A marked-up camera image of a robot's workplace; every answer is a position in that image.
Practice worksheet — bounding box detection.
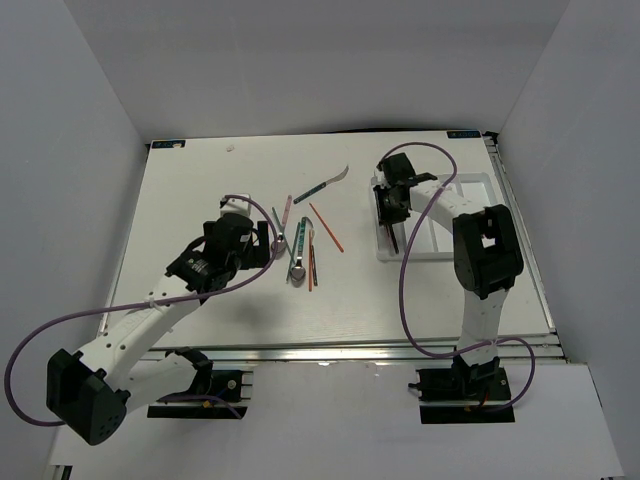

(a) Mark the pink handled knife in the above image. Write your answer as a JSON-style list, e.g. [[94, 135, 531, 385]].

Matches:
[[383, 225, 394, 251]]

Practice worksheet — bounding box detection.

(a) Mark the floral handled knife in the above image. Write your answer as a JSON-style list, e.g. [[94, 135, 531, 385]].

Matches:
[[388, 224, 399, 255]]

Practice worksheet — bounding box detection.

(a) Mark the orange chopstick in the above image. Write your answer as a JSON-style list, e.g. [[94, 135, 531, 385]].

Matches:
[[308, 228, 318, 292], [309, 203, 345, 253]]

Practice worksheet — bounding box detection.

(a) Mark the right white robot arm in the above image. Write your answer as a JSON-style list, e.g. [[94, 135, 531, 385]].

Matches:
[[372, 153, 524, 399]]

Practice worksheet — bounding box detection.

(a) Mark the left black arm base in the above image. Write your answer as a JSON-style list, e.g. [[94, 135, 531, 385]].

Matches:
[[147, 347, 252, 420]]

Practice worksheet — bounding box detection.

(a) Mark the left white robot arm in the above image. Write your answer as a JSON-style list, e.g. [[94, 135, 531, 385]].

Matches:
[[46, 213, 270, 445]]

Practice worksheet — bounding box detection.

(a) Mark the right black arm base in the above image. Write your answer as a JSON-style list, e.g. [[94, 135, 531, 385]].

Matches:
[[408, 356, 515, 425]]

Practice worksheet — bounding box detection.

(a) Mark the green chopstick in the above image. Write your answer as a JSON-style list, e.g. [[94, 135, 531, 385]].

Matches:
[[285, 221, 301, 283]]

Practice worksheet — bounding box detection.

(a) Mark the white divided utensil tray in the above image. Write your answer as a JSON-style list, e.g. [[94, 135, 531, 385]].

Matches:
[[369, 173, 504, 262]]

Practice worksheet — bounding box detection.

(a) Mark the dark thin chopstick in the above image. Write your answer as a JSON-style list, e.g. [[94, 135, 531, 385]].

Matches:
[[310, 229, 319, 287]]

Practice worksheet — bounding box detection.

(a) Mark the left blue corner label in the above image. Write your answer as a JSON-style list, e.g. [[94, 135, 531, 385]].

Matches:
[[150, 139, 186, 149]]

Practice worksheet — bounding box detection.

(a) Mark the pink handled spoon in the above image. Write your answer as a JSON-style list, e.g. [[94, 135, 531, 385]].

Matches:
[[271, 195, 293, 258]]

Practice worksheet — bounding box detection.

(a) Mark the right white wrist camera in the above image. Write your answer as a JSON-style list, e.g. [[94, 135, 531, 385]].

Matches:
[[371, 169, 387, 186]]

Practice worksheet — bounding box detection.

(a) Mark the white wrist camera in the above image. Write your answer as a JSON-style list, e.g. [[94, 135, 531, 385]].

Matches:
[[371, 169, 387, 186], [219, 194, 252, 218]]

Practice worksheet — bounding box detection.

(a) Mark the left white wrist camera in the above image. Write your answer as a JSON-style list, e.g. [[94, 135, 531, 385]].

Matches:
[[219, 194, 252, 218]]

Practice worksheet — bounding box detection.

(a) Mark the green handled spoon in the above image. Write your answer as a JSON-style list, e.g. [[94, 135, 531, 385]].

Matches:
[[289, 223, 312, 288]]

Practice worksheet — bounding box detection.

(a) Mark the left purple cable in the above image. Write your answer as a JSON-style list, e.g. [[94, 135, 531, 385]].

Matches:
[[3, 193, 280, 427]]

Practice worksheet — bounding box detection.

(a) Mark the purple cable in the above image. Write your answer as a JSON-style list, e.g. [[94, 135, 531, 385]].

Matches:
[[3, 193, 280, 427], [377, 142, 537, 412]]

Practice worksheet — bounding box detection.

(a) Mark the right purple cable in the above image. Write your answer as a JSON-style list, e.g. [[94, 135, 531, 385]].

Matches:
[[377, 142, 537, 412]]

